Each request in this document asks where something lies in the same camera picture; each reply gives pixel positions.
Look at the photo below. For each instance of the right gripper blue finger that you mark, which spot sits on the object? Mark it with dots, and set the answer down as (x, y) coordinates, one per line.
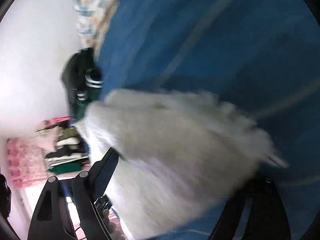
(101, 173)

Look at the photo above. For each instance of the cream tweed jacket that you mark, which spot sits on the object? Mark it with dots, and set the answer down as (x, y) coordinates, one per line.
(180, 154)

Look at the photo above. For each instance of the clothes rack with garments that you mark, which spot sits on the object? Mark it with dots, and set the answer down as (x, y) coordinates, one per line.
(65, 151)

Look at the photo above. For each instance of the pink clothes hanger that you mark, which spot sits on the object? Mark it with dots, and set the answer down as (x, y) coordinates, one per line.
(58, 120)

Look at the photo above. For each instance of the pink floral curtain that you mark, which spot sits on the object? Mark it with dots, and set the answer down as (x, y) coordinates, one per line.
(25, 163)

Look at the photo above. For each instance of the dark green striped-cuff garment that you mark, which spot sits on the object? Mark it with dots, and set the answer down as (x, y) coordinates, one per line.
(88, 92)

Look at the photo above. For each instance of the black folded garment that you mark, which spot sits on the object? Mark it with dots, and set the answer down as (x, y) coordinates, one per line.
(73, 78)

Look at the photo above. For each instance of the plaid checkered bed cover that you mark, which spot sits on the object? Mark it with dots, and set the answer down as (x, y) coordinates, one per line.
(94, 22)

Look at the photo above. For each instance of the blue striped bed sheet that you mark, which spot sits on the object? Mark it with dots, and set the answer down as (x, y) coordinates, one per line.
(261, 55)

